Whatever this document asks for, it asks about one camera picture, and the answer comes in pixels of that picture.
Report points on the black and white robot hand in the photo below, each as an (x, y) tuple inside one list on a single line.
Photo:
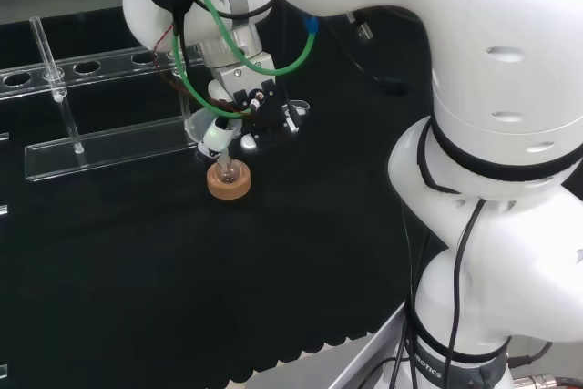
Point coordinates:
[(268, 111)]

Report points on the translucent plastic funnel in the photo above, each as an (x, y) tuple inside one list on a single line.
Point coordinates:
[(196, 127)]

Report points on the clear round-bottom flask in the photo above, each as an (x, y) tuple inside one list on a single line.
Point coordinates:
[(226, 175)]

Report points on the clear acrylic funnel stand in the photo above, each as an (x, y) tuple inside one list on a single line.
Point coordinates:
[(116, 65)]

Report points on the black cloth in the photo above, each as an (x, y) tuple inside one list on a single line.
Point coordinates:
[(136, 270)]

